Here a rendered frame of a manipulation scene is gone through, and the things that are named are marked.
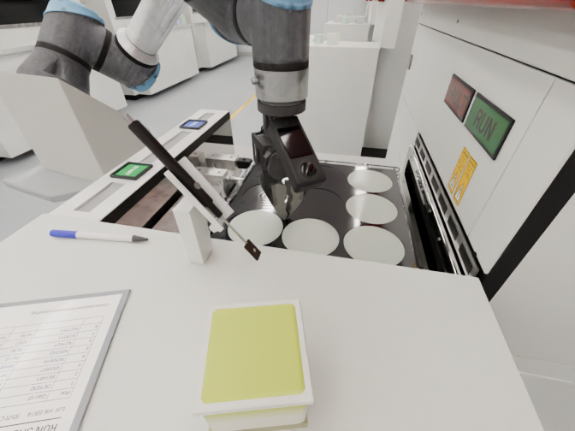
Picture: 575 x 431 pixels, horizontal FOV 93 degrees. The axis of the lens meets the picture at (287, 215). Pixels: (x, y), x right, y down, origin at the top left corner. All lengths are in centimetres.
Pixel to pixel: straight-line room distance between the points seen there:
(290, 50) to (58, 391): 41
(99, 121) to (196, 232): 60
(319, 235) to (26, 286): 40
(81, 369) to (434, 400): 31
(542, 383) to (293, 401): 49
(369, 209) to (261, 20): 37
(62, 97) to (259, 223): 55
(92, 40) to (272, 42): 67
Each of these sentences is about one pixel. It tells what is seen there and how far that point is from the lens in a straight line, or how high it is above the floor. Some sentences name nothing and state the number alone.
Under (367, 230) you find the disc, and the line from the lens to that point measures 51.
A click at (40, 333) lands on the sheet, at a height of 97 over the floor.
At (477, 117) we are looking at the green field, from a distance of 48.
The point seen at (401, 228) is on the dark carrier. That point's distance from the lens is 54.
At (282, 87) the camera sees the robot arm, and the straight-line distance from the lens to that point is 39.
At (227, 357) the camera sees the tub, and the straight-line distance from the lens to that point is 22.
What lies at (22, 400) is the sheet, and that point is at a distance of 35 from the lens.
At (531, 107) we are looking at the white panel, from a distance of 38.
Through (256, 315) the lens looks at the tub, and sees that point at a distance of 23.
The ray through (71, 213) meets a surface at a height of 96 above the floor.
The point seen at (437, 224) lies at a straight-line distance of 51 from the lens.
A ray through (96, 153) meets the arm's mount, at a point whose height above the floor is 91.
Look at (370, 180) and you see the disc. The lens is 66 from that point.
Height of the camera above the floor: 123
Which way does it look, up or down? 38 degrees down
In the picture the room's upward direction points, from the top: straight up
